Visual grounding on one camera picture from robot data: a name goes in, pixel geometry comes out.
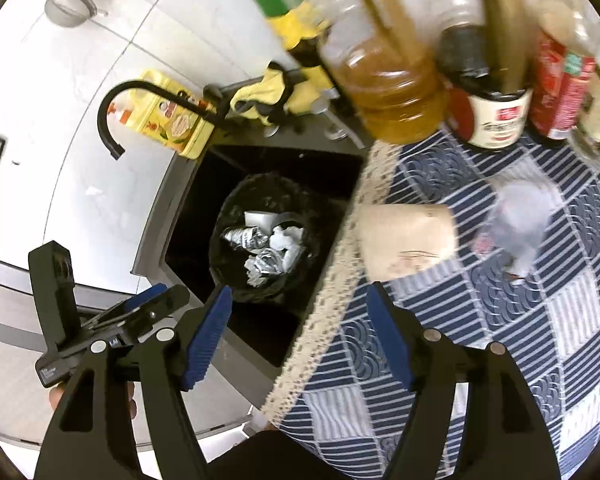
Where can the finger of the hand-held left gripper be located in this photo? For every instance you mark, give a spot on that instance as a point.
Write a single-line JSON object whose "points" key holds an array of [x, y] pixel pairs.
{"points": [[145, 296], [172, 300]]}

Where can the person's left hand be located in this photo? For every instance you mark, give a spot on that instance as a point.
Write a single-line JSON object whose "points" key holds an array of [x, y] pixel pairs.
{"points": [[131, 402]]}

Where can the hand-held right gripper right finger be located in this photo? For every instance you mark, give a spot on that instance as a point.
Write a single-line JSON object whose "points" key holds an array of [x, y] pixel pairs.
{"points": [[390, 335]]}

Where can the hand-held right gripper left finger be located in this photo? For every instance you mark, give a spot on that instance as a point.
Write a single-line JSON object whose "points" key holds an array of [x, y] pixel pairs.
{"points": [[205, 345]]}

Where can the yellow oil canister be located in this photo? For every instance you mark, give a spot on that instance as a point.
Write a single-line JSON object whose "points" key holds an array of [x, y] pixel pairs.
{"points": [[175, 122]]}

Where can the white crumpled tissue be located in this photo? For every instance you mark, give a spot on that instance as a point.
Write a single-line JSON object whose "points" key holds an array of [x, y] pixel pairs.
{"points": [[287, 237]]}

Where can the soy sauce jug white label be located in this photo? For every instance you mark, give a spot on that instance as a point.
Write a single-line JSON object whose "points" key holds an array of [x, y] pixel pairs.
{"points": [[495, 120]]}

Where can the green yellow label bottle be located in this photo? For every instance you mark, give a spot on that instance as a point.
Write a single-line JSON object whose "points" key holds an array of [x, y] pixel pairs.
{"points": [[280, 5]]}

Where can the brown paper cup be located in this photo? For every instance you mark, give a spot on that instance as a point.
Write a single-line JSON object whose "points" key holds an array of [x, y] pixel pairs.
{"points": [[405, 240]]}

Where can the blue white patterned tablecloth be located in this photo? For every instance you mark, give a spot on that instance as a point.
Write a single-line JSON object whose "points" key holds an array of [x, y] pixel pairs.
{"points": [[480, 310]]}

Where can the black sink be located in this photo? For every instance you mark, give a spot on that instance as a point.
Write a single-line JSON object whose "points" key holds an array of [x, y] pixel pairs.
{"points": [[195, 195]]}

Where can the foil wrapper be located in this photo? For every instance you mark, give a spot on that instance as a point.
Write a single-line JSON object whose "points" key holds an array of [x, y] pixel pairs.
{"points": [[267, 264], [242, 237]]}

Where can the black curved faucet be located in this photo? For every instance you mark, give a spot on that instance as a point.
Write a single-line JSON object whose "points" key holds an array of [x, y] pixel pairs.
{"points": [[116, 151]]}

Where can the yellow cloth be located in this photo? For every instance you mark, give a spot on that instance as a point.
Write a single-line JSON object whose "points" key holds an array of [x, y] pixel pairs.
{"points": [[270, 87]]}

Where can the metal sink fitting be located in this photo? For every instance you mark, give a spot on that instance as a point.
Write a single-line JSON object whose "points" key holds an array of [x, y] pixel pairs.
{"points": [[321, 106], [338, 133], [272, 130]]}

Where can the red label sauce bottle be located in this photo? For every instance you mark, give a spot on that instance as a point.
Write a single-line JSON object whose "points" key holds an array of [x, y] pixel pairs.
{"points": [[555, 85]]}

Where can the clear plastic cup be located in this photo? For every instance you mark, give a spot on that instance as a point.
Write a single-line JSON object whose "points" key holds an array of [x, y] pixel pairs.
{"points": [[520, 215]]}

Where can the black trash bin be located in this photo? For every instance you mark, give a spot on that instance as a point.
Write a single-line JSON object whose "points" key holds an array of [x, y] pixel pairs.
{"points": [[225, 270]]}

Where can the metal mesh strainer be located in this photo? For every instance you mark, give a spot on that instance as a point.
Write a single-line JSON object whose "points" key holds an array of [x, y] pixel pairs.
{"points": [[67, 7]]}

